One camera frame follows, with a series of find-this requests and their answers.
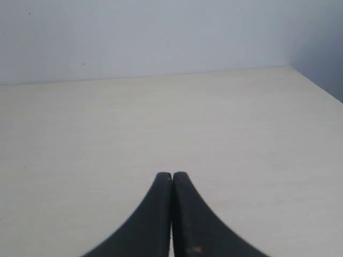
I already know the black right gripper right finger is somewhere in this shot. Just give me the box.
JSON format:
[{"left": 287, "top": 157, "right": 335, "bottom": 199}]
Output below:
[{"left": 171, "top": 172, "right": 266, "bottom": 256}]

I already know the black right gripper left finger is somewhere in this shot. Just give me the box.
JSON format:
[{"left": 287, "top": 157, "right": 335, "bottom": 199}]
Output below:
[{"left": 84, "top": 172, "right": 172, "bottom": 257}]

